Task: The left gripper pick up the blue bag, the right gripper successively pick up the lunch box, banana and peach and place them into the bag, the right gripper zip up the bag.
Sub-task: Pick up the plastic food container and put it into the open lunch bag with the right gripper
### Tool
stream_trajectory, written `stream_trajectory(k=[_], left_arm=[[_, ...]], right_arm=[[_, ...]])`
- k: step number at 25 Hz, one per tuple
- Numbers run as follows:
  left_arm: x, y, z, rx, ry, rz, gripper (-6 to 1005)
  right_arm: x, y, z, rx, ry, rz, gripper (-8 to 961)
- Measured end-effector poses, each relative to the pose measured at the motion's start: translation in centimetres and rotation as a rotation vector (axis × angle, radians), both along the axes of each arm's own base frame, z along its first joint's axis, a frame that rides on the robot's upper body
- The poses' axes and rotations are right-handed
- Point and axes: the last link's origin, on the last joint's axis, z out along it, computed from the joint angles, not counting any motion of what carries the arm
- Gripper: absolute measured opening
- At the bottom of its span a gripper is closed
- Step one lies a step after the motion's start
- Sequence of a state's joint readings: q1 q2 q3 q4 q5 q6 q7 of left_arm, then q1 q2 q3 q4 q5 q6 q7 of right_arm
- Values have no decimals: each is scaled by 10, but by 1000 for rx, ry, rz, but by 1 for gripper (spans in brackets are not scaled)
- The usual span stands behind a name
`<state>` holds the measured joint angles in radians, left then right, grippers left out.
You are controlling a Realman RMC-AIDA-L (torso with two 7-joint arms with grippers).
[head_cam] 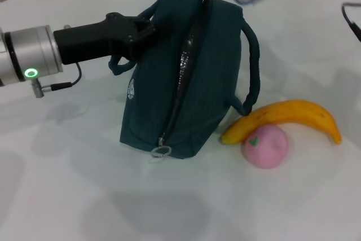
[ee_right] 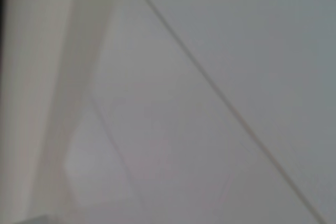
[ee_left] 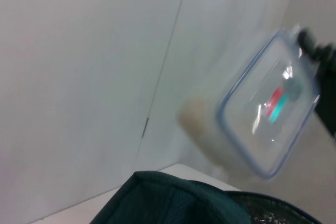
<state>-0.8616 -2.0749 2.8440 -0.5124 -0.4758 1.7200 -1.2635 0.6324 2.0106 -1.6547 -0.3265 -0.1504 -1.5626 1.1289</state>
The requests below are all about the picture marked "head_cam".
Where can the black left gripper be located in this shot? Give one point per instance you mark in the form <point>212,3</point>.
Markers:
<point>90,40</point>

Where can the pink toy peach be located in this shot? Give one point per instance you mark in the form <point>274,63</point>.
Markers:
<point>266,150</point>

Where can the dark teal insulated bag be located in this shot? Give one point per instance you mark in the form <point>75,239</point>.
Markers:
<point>220,69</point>

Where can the yellow banana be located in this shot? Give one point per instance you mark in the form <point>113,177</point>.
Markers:
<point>296,111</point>

